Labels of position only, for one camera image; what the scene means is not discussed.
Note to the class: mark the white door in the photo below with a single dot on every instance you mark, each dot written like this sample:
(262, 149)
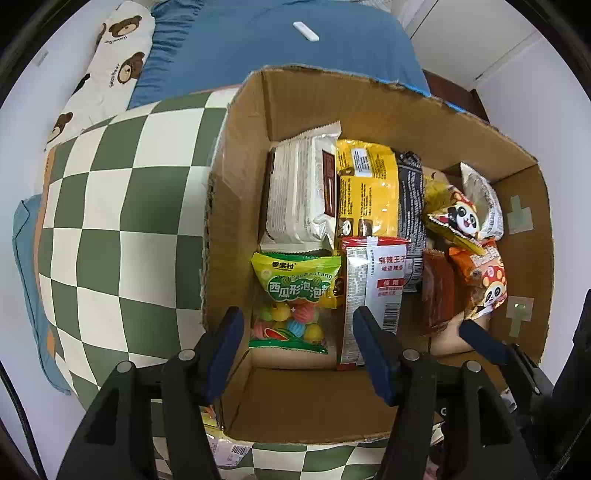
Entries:
(461, 37)

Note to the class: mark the large yellow black snack packet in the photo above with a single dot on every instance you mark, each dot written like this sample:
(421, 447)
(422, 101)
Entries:
(369, 194)

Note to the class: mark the small white remote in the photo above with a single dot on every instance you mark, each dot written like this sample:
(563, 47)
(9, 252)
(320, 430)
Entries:
(305, 32)

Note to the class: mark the white red-label snack packet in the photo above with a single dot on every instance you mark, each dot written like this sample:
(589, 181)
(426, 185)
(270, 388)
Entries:
(374, 277)

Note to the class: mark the green white checkered blanket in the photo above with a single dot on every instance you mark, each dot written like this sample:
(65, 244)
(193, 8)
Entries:
(115, 207)

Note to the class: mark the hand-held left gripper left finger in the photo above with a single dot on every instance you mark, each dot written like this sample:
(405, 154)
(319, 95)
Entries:
(225, 357)

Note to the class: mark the orange panda snack packet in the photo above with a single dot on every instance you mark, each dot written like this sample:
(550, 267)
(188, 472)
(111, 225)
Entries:
(485, 277)

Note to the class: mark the bear print pillow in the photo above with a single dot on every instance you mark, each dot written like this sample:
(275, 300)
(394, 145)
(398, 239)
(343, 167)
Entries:
(115, 60)

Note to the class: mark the silver white snack packet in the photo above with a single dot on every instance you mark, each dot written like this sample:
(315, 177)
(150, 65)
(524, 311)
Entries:
(487, 203)

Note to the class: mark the white brown-end snack packet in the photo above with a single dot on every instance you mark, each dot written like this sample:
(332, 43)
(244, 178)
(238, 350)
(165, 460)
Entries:
(295, 189)

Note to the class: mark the orange brown snack packet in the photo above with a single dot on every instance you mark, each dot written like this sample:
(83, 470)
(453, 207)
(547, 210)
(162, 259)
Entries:
(438, 295)

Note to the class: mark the green gumball packet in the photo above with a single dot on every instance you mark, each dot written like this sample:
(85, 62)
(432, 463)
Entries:
(291, 286)

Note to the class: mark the yellow panda snack packet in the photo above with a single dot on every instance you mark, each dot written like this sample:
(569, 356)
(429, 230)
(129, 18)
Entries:
(455, 217)

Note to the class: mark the cardboard box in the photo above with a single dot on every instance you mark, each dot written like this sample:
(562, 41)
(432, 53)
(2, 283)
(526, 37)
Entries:
(323, 101)

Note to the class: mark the pink yellow snack packet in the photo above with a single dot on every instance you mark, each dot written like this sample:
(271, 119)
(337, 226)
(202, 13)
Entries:
(228, 445)

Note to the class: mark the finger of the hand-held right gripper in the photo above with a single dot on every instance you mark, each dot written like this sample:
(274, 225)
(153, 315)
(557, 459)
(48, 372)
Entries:
(482, 341)

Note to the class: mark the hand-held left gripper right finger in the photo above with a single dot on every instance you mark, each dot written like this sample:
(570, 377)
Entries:
(376, 357)

